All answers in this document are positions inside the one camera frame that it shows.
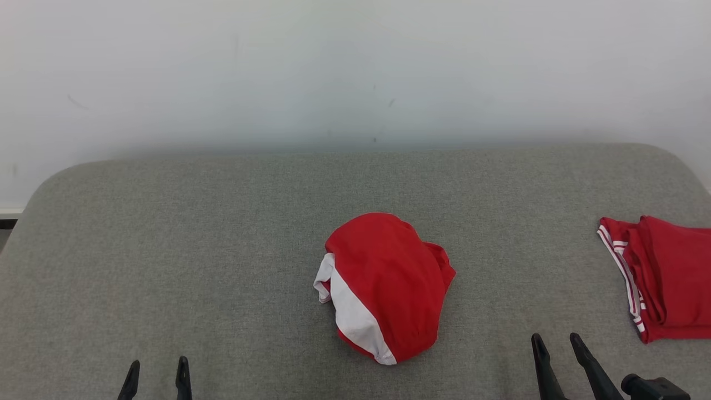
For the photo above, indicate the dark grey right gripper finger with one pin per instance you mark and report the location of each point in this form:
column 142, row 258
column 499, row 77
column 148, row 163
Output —
column 545, row 378
column 594, row 372

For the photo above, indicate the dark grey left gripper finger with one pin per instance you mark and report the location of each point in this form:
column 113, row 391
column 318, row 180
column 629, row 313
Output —
column 184, row 383
column 130, row 383

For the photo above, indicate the red jersey with white trim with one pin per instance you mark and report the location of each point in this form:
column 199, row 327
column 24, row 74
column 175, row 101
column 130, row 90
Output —
column 677, row 278

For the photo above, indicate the red shorts with white stripe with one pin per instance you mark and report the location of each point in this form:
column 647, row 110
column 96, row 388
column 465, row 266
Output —
column 389, row 278

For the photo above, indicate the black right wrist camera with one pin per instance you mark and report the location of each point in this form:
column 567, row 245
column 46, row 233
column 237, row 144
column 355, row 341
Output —
column 658, row 389

